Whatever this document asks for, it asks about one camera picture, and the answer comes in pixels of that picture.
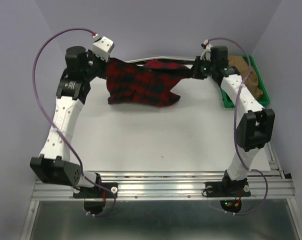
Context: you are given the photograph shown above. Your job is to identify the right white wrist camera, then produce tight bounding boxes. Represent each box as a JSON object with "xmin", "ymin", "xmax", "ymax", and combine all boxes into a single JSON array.
[{"xmin": 200, "ymin": 39, "xmax": 212, "ymax": 61}]

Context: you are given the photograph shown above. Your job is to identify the green plastic bin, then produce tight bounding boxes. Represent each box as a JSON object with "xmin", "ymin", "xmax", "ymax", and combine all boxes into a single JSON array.
[{"xmin": 228, "ymin": 55, "xmax": 270, "ymax": 107}]

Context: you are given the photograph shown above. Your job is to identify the tan brown skirt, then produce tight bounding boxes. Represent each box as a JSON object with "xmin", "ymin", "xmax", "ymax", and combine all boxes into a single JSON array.
[{"xmin": 227, "ymin": 54, "xmax": 264, "ymax": 100}]

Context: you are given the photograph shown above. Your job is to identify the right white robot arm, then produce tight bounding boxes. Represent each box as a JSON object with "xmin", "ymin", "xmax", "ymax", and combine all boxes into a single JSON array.
[{"xmin": 194, "ymin": 42, "xmax": 275, "ymax": 195}]

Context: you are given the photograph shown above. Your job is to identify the red plaid skirt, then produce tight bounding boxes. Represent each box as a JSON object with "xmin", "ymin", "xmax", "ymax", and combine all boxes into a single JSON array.
[{"xmin": 106, "ymin": 58, "xmax": 193, "ymax": 108}]

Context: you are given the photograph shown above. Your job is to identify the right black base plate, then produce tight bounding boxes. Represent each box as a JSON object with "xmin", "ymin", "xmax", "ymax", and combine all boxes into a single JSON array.
[{"xmin": 202, "ymin": 181, "xmax": 251, "ymax": 198}]

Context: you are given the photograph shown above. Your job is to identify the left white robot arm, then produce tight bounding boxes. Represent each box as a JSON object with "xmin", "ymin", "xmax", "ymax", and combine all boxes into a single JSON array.
[{"xmin": 30, "ymin": 45, "xmax": 112, "ymax": 197}]

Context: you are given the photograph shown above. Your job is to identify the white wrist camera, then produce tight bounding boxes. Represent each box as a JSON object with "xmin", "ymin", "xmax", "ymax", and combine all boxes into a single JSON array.
[
  {"xmin": 91, "ymin": 34, "xmax": 115, "ymax": 62},
  {"xmin": 200, "ymin": 39, "xmax": 212, "ymax": 61}
]

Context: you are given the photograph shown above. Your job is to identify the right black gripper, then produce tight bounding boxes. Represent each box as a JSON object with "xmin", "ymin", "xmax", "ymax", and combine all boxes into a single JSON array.
[{"xmin": 187, "ymin": 55, "xmax": 216, "ymax": 79}]

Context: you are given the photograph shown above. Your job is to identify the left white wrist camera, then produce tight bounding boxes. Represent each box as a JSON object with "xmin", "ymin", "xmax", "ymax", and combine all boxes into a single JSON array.
[{"xmin": 91, "ymin": 34, "xmax": 115, "ymax": 62}]

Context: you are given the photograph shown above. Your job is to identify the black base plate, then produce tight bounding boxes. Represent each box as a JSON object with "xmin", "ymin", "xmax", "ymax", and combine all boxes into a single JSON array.
[
  {"xmin": 73, "ymin": 182, "xmax": 119, "ymax": 199},
  {"xmin": 202, "ymin": 181, "xmax": 251, "ymax": 198}
]

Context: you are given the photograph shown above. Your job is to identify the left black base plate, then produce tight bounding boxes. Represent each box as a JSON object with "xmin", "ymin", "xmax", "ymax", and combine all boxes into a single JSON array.
[{"xmin": 73, "ymin": 182, "xmax": 119, "ymax": 199}]

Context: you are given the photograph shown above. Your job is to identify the aluminium rail frame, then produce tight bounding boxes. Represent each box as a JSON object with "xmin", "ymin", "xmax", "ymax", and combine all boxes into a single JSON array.
[{"xmin": 20, "ymin": 143, "xmax": 302, "ymax": 240}]

